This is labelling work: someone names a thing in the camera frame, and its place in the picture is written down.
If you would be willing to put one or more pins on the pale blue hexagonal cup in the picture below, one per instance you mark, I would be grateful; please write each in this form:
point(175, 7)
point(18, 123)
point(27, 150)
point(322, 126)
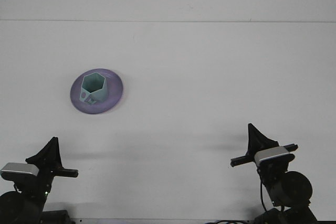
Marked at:
point(101, 94)

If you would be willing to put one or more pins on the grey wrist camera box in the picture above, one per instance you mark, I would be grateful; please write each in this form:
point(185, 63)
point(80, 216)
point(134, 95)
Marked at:
point(273, 154)
point(18, 170)

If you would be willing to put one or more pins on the pale purple round plate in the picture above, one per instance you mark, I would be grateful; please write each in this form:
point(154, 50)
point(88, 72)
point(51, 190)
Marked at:
point(114, 90)

